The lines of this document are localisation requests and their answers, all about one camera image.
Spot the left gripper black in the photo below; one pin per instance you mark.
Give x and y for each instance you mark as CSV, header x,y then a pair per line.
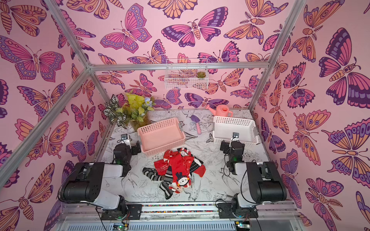
x,y
134,148

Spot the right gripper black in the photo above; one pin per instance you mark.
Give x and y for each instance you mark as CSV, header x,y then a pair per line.
x,y
224,146

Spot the red penguin sock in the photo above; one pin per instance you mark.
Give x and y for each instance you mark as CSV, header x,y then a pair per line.
x,y
179,182

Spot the red snowflake santa sock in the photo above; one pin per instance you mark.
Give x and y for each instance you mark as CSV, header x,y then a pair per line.
x,y
178,163

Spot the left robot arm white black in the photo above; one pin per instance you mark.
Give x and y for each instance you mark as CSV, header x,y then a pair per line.
x,y
85,184

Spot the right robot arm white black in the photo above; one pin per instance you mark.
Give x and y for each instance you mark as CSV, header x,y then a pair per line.
x,y
260,183

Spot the white plastic basket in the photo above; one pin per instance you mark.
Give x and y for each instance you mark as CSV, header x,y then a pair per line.
x,y
236,129

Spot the pink plastic basket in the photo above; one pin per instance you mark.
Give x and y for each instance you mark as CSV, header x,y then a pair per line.
x,y
161,136

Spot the black white striped sock left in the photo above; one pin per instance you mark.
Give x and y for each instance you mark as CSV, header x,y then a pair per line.
x,y
152,174

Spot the black white striped sock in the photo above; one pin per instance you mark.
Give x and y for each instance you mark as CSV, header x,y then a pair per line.
x,y
164,186
152,174

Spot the red patterned sock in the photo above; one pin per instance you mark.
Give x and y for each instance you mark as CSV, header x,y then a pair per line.
x,y
161,166

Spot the red sock right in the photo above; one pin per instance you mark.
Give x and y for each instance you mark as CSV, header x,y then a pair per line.
x,y
200,170

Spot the pink watering can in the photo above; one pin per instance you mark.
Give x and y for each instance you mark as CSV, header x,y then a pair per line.
x,y
221,110

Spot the artificial plant bouquet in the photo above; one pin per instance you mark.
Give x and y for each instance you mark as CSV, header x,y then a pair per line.
x,y
130,109

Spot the purple pink garden trowel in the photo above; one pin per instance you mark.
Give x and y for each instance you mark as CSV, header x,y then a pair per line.
x,y
196,120

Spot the black white striped sock lower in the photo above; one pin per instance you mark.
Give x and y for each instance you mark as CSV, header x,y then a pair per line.
x,y
164,186

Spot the small green succulent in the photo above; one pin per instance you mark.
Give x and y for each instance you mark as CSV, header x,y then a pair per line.
x,y
201,75

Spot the white wire wall basket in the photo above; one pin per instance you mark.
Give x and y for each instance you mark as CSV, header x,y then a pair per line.
x,y
181,73

